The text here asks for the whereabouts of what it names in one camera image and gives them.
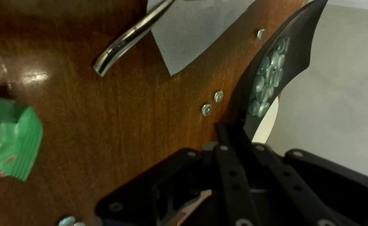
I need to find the white paper placemat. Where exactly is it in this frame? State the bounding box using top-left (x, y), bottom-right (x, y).
top-left (146, 0), bottom-right (258, 78)

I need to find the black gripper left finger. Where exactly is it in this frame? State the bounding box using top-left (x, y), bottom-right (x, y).
top-left (214, 123), bottom-right (264, 226)

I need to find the silver spoon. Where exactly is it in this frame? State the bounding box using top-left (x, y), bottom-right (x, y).
top-left (92, 0), bottom-right (177, 78)

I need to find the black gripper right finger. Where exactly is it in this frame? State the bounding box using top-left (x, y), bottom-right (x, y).
top-left (239, 123), bottom-right (333, 226)

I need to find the green wrapper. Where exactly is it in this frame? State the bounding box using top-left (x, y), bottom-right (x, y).
top-left (0, 93), bottom-right (46, 183)

